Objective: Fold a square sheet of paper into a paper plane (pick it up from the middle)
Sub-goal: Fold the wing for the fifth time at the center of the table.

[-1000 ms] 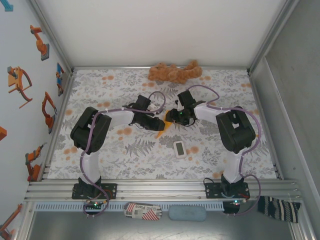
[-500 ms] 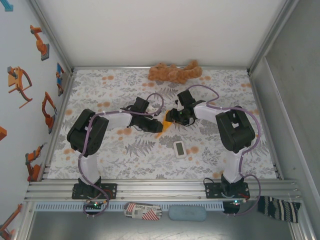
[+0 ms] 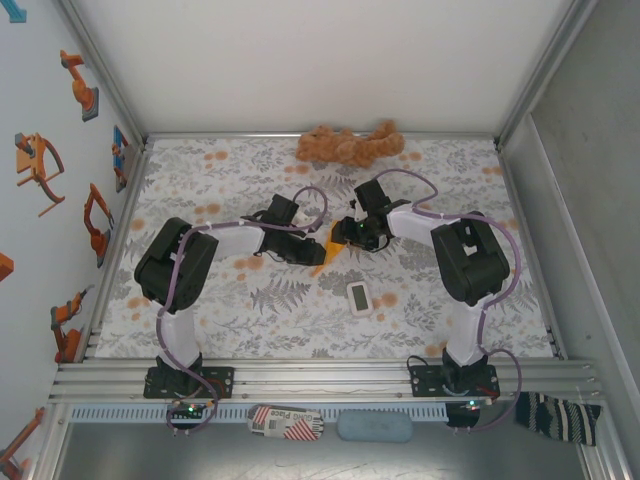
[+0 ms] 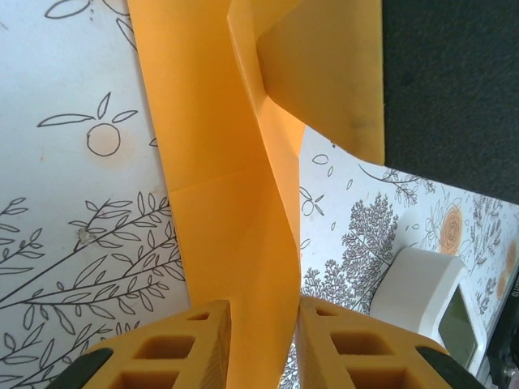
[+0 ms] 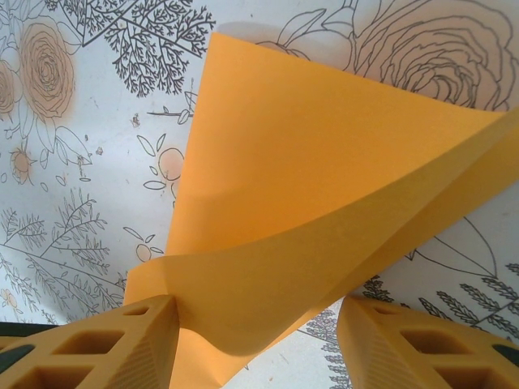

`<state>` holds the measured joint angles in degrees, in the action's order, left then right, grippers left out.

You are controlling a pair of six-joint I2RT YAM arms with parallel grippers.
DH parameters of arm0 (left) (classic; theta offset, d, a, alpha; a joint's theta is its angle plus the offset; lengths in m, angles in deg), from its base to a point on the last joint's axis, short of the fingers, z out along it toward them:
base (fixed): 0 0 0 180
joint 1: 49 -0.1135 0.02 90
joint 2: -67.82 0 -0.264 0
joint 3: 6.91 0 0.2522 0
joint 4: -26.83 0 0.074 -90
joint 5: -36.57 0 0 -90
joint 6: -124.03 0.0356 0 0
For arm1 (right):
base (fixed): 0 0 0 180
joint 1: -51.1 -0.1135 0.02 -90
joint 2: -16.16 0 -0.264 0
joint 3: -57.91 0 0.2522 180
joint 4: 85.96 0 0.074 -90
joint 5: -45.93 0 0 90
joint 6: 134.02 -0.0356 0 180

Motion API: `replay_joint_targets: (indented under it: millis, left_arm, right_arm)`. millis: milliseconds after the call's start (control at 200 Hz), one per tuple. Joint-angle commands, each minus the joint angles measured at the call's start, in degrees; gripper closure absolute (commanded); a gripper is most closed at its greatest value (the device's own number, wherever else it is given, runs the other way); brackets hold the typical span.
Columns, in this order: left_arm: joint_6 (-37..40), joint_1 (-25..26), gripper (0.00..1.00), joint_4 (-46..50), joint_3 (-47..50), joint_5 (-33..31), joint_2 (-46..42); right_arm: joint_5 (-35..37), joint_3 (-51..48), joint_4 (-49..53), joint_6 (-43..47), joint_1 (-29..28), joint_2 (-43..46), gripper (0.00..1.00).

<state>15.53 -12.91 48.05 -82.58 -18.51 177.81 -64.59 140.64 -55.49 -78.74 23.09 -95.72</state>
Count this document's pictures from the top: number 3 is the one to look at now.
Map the white digital timer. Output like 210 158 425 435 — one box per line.
345 281 374 318

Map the floral patterned table mat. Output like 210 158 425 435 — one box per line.
94 137 556 360

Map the brown teddy bear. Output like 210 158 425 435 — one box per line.
295 119 406 170

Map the red white printed package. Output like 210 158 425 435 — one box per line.
247 404 325 442

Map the grey blue sponge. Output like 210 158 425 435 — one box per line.
336 409 414 444

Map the black white striped sock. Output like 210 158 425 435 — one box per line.
513 391 603 448

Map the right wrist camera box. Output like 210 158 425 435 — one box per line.
353 179 392 215

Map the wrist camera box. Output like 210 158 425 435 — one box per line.
353 179 392 215
264 194 302 227

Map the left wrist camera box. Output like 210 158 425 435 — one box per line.
264 194 302 227

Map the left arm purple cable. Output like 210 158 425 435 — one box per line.
155 185 329 437

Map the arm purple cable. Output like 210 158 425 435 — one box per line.
155 185 329 437
372 168 524 434

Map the wide aluminium frame rail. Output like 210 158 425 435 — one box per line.
47 357 606 405

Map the thin aluminium frame rail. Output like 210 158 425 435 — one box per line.
142 131 501 142

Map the aluminium side frame rail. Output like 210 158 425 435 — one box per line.
494 139 569 361
79 139 154 362

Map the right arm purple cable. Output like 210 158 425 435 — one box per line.
372 168 524 434

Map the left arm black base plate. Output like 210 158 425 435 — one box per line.
143 366 236 400

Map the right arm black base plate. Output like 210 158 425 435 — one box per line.
408 364 500 400

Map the blue orange wall sticker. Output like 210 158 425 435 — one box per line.
110 124 132 194

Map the white slotted cable duct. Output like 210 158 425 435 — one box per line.
67 403 449 424

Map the aluminium frame post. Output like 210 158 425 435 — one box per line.
55 0 151 149
492 0 603 149

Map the orange gripper claw wall sticker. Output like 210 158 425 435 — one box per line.
13 132 67 219

